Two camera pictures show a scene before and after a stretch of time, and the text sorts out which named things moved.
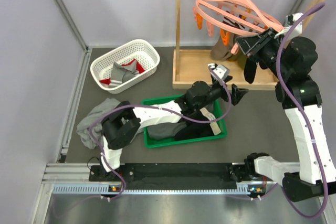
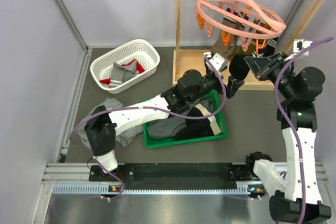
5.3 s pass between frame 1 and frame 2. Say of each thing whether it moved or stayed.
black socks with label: stayed
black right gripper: moved
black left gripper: moved
